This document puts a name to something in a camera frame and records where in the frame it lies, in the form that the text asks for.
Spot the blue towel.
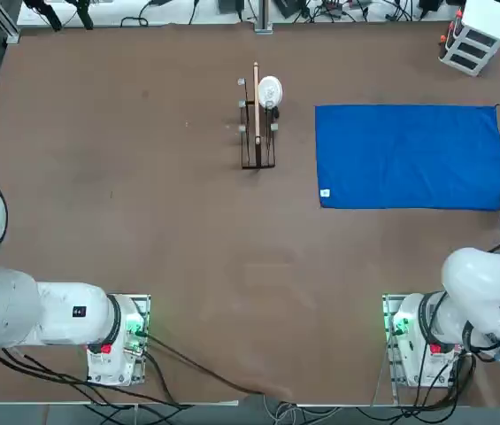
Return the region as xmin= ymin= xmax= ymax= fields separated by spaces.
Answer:
xmin=314 ymin=104 xmax=500 ymax=212

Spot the white drawer cabinet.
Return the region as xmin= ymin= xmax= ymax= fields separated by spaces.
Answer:
xmin=436 ymin=0 xmax=500 ymax=78

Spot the white paper cup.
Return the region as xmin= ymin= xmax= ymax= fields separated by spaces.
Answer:
xmin=257 ymin=75 xmax=285 ymax=110

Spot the black tripod leg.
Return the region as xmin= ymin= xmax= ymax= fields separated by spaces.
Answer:
xmin=68 ymin=0 xmax=95 ymax=30
xmin=22 ymin=0 xmax=63 ymax=32

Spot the black wire cup rack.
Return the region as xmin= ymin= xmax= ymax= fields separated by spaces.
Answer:
xmin=235 ymin=61 xmax=282 ymax=171

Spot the aluminium profile post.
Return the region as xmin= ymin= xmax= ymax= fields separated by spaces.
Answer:
xmin=253 ymin=0 xmax=274 ymax=35

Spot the black cable across table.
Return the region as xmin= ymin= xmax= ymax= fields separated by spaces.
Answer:
xmin=141 ymin=331 xmax=290 ymax=396

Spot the black left arm cable bundle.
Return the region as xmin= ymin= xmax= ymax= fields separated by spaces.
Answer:
xmin=0 ymin=347 xmax=188 ymax=406

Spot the aluminium corner bracket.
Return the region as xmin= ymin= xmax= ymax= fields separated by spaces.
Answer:
xmin=0 ymin=17 xmax=21 ymax=44

